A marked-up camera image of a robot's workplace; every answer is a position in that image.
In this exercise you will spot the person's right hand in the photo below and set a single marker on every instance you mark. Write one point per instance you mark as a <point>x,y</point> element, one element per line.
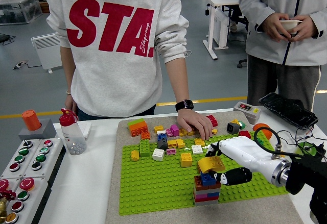
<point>272,27</point>
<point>71,104</point>

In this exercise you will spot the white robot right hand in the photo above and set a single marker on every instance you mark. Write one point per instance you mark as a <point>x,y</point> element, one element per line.
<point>245,150</point>

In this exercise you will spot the person's left hand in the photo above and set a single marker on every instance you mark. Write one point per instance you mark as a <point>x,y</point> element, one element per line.
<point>195,122</point>
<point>307,28</point>

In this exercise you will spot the cream red-green button box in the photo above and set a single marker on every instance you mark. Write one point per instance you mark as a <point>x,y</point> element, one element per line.
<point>290,25</point>

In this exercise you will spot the yellow curved brick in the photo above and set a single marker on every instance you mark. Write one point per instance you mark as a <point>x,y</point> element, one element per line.
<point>212,161</point>

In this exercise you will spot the blue square brick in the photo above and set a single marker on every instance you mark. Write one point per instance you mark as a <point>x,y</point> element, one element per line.
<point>207,179</point>

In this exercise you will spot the black plastic-wrapped device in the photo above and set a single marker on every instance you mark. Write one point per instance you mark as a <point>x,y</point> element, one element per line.
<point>288,110</point>

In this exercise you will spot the green studded baseplate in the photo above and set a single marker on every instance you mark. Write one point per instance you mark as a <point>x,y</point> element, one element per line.
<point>153,190</point>

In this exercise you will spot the person's left forearm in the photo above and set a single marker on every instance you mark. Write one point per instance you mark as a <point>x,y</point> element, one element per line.
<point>178,81</point>

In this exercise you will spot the person's right forearm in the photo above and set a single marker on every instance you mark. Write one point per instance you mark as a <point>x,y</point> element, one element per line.
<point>67,71</point>

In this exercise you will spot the red brick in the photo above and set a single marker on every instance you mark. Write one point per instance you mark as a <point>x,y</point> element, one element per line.
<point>213,120</point>
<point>244,134</point>

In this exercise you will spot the small green brick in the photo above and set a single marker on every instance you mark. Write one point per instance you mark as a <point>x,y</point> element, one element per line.
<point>259,140</point>

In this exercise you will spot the white and green brick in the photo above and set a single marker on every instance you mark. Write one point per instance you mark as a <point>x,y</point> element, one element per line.
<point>242,125</point>

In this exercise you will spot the white square brick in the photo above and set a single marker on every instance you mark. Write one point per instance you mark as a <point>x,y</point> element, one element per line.
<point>158,154</point>
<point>197,149</point>

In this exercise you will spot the small white brick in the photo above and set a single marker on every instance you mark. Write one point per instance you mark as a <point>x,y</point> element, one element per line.
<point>161,132</point>

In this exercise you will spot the small blue brick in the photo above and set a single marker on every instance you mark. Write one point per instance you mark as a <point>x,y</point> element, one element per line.
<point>162,137</point>

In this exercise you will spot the small pink flat brick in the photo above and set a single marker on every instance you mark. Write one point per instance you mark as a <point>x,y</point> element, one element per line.
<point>171,151</point>

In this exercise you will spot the tall yellow square brick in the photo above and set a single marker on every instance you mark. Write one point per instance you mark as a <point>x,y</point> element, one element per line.
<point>186,159</point>

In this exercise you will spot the dark grey slope brick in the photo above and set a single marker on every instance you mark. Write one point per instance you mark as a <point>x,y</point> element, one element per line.
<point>162,145</point>

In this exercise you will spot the small orange brick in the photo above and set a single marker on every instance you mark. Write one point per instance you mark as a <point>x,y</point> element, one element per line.
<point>145,135</point>

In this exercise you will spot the long green brick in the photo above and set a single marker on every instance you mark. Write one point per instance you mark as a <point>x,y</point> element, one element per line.
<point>144,148</point>

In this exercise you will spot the orange and green brick block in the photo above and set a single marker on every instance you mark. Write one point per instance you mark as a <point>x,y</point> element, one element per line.
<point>137,128</point>

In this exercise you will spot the brown-topped multicolour brick stack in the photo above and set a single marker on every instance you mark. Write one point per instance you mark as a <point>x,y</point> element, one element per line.
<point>204,198</point>

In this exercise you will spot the black wristwatch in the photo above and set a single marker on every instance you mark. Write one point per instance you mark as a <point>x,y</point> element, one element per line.
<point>184,105</point>

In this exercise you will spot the person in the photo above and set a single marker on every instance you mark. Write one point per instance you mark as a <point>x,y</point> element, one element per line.
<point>115,76</point>
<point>281,53</point>

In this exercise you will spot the orange fruit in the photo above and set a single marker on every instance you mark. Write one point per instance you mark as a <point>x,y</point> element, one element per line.
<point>260,127</point>

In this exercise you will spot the clear bottle with red cap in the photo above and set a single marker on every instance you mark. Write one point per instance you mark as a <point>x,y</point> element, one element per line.
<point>74,137</point>

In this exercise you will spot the grey block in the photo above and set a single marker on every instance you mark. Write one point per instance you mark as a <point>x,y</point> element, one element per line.
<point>48,129</point>

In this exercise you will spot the orange cylinder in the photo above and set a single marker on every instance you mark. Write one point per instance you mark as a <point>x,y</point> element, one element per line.
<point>30,120</point>

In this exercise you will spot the white box under desk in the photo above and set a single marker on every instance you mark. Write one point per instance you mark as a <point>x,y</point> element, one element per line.
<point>221,30</point>

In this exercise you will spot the white panel heater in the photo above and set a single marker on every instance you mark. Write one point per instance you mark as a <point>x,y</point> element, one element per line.
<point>46,50</point>

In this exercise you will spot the green tape roll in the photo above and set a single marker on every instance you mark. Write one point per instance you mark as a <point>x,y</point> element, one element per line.
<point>306,146</point>

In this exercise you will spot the grey push-button box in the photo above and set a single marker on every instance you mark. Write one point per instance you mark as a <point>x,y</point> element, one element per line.
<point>28,157</point>

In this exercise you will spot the black power adapter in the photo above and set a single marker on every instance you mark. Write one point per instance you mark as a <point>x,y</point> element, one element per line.
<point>320,152</point>

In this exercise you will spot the grey emergency-stop button box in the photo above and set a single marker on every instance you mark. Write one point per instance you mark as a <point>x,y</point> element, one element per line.
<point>38,190</point>

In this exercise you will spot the black floor stand base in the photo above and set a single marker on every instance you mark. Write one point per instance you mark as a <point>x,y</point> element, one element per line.
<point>3,38</point>

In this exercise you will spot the wooden box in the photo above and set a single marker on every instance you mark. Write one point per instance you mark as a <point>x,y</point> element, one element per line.
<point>44,7</point>

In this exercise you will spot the clear storage crate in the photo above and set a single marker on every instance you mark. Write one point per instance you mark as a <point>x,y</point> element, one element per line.
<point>18,7</point>

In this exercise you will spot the brass valve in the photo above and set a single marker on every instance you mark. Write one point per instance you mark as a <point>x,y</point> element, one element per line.
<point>2,208</point>

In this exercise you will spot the white wall switch plate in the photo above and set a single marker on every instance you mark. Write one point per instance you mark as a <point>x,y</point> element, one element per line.
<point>87,129</point>

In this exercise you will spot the grey switch box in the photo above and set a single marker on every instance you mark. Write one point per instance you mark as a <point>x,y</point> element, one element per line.
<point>247,113</point>

